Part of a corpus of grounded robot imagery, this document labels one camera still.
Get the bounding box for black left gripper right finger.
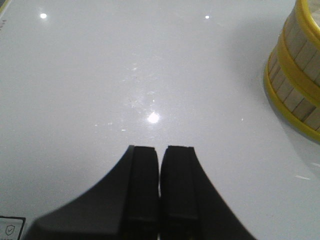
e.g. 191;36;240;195
160;146;254;240

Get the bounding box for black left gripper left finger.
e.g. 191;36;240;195
24;145;160;240

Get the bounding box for bamboo steamer tray yellow rims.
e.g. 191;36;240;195
263;49;320;143
277;0;320;107

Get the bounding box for printed table sticker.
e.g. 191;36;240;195
0;216;26;240

